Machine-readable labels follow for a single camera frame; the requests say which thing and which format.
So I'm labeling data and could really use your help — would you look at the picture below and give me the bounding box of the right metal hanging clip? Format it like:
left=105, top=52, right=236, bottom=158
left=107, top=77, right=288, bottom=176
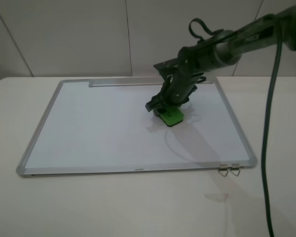
left=230, top=163, right=242, bottom=177

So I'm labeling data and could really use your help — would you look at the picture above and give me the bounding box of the left metal hanging clip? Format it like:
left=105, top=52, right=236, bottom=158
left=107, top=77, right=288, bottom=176
left=218, top=164, right=229, bottom=177

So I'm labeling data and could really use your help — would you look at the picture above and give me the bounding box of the grey marker tray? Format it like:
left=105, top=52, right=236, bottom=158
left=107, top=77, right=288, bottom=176
left=88, top=77, right=215, bottom=87

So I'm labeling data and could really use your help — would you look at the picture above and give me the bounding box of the black thick cable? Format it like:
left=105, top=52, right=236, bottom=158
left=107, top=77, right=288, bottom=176
left=260, top=14, right=283, bottom=237

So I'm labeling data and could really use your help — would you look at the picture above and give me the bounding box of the metal hanging clip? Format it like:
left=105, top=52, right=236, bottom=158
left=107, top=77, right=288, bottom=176
left=218, top=164, right=229, bottom=177
left=230, top=163, right=242, bottom=177

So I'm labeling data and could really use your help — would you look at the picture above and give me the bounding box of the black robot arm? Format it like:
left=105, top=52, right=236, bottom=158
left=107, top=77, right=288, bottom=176
left=145, top=5, right=296, bottom=112

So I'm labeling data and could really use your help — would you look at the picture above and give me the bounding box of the clear tape piece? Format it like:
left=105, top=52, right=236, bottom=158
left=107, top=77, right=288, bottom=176
left=204, top=193, right=228, bottom=203

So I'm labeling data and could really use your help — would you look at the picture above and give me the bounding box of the green whiteboard eraser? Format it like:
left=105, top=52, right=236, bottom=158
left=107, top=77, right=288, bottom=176
left=158, top=107, right=184, bottom=127

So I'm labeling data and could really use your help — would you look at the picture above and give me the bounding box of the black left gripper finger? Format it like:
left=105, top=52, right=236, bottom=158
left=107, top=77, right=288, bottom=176
left=145, top=95, right=166, bottom=112

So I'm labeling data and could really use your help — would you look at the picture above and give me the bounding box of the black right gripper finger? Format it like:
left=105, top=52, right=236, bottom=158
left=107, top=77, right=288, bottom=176
left=152, top=106, right=173, bottom=116

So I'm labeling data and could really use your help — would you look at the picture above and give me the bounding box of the white aluminium-framed whiteboard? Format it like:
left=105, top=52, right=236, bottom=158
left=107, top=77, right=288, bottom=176
left=16, top=79, right=257, bottom=177

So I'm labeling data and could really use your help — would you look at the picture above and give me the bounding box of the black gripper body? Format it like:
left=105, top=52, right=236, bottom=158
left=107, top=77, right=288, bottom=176
left=161, top=71, right=205, bottom=107

